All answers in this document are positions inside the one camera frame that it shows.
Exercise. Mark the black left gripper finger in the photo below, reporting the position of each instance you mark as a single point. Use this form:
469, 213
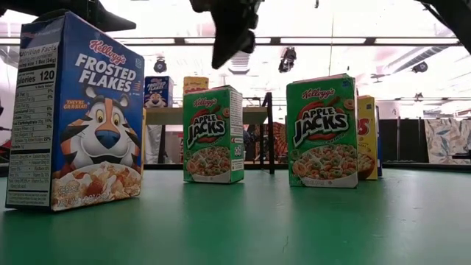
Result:
114, 23

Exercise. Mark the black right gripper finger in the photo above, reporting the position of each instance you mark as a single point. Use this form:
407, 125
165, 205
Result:
228, 37
248, 42

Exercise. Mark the blue Frosted Flakes cereal box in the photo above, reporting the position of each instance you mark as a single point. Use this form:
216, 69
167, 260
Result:
379, 147
92, 129
158, 92

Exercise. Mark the green Apple Jacks cereal box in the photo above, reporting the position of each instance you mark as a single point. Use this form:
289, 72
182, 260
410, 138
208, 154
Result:
320, 132
211, 136

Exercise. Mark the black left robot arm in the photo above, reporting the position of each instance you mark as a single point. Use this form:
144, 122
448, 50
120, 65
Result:
44, 4

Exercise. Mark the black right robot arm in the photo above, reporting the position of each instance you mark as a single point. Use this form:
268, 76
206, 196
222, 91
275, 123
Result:
456, 14

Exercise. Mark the ceiling air vent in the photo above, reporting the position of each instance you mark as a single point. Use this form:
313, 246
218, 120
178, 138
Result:
239, 64

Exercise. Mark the black ceiling spotlight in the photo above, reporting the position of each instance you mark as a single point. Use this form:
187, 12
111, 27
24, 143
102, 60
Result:
419, 67
160, 65

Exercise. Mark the orange spiral print cloth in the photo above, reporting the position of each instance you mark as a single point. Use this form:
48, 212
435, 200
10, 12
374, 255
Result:
279, 141

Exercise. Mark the plain white cloth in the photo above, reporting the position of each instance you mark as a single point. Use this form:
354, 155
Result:
152, 143

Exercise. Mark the black room divider panel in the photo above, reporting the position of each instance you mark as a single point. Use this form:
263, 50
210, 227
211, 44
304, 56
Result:
404, 140

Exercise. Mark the green table mat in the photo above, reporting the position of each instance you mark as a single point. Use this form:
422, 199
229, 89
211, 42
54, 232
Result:
235, 228

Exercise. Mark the leaf print hanging cloth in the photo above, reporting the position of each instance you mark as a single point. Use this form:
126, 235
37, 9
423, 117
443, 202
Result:
445, 140

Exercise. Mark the black overhead camera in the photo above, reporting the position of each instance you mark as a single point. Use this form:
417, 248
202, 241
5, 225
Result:
287, 59

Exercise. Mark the wooden shelf black metal frame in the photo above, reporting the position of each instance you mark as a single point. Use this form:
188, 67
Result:
254, 116

